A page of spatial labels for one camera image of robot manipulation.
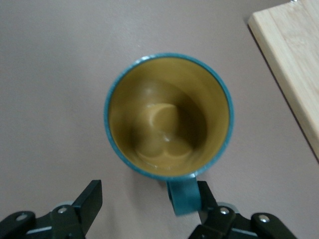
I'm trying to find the teal mug with yellow inside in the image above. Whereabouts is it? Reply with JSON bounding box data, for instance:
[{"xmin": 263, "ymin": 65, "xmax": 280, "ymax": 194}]
[{"xmin": 103, "ymin": 52, "xmax": 235, "ymax": 217}]

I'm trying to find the bamboo cutting board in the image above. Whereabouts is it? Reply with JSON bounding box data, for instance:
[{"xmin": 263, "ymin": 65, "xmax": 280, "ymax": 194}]
[{"xmin": 248, "ymin": 0, "xmax": 319, "ymax": 162}]

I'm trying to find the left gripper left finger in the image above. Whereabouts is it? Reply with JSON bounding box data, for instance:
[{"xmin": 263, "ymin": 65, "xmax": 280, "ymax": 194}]
[{"xmin": 0, "ymin": 179, "xmax": 103, "ymax": 239}]

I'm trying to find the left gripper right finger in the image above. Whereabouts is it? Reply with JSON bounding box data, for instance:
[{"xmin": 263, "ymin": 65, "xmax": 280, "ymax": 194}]
[{"xmin": 189, "ymin": 181, "xmax": 297, "ymax": 239}]

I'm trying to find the brown table cover sheet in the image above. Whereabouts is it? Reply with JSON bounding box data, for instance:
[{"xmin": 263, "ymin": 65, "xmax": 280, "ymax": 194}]
[{"xmin": 0, "ymin": 0, "xmax": 319, "ymax": 239}]

